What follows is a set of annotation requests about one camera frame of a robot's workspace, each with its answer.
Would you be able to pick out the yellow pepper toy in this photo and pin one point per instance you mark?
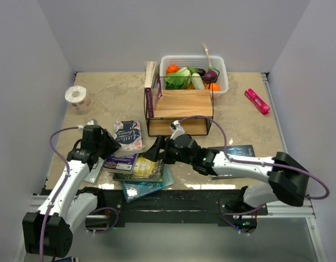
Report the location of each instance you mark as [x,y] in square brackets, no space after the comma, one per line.
[190,87]

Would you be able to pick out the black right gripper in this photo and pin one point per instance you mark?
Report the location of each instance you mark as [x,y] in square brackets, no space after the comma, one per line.
[162,142]

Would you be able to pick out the purple paperback under stack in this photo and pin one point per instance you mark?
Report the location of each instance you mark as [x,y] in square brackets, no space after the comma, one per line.
[120,165]

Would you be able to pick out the pale Gatsby book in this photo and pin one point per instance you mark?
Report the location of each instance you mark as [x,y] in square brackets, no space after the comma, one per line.
[95,172]

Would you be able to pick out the purple Treehouse paperback book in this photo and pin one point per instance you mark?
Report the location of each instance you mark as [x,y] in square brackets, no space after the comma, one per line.
[152,86]

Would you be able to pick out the pink rectangular box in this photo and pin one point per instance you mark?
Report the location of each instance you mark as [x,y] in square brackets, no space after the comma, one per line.
[257,101]

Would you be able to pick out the aluminium frame rail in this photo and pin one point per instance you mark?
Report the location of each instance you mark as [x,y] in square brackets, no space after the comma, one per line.
[49,230]

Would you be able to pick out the large orange fruit toy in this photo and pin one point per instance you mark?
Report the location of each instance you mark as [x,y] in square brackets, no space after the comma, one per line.
[212,87]

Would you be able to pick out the white radish toy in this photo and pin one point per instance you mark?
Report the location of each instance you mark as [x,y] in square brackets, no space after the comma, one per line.
[197,81]

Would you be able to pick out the toilet paper roll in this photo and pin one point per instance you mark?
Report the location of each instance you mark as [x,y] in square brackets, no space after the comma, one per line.
[79,99]

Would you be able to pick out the Little Women book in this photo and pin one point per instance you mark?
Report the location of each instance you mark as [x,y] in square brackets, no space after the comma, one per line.
[128,134]

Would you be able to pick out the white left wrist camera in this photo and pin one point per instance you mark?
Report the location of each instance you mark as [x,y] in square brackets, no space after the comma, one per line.
[92,123]

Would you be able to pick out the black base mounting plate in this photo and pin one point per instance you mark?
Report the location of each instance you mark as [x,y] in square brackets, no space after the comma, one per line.
[175,207]

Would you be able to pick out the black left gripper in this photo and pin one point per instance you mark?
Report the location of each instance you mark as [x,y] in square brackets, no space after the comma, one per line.
[113,146]

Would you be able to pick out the small orange pumpkin toy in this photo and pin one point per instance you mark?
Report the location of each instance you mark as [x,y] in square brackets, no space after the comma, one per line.
[173,68]

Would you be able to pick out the green lettuce toy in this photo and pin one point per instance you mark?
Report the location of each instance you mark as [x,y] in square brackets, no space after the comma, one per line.
[178,80]

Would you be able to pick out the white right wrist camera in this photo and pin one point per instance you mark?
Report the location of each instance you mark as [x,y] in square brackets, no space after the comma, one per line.
[177,130]

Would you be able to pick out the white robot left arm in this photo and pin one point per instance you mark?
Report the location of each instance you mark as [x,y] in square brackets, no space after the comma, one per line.
[49,230]

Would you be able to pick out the dark eggplant toy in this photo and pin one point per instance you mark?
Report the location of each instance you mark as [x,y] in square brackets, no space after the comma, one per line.
[201,72]

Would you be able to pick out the wooden shelf with wire frame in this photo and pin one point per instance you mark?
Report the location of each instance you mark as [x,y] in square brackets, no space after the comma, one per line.
[190,105]

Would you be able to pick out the purple onion toy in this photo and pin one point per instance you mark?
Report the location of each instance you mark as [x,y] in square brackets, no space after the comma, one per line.
[211,76]

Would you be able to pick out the white plastic basket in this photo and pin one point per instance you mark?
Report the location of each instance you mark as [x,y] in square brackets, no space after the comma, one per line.
[192,62]

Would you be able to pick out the dark Wuthering Heights book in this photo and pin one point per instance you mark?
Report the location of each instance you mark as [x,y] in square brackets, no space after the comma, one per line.
[240,150]

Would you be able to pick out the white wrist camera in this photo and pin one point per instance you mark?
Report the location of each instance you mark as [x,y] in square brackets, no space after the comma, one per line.
[177,130]
[92,123]

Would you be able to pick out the green yellow fantasy book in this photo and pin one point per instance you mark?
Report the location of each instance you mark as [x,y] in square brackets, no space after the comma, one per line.
[144,171]

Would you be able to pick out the blue book at bottom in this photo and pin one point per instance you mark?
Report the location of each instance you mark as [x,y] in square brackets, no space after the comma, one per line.
[135,190]

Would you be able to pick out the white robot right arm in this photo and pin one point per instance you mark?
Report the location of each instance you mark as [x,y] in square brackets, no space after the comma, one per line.
[281,177]

